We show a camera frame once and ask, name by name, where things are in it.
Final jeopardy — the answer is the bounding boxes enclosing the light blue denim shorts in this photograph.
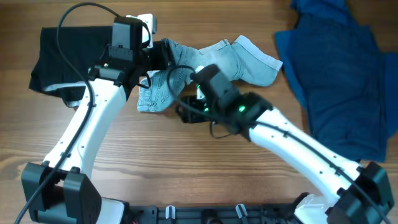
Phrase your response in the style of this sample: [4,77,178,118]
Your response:
[137,35,282,113]

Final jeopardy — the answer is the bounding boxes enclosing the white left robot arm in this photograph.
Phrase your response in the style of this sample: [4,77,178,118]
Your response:
[22,14,167,223]

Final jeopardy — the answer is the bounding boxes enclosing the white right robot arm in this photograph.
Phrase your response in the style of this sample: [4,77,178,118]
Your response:
[174,64,394,223]

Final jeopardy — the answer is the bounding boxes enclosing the folded black shorts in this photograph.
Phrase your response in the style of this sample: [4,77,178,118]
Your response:
[29,26,112,107]

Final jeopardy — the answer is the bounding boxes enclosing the blue garment pile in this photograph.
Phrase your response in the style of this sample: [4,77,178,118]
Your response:
[275,0,397,162]

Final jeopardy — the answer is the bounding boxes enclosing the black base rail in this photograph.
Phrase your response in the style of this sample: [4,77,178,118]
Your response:
[130,203,301,224]

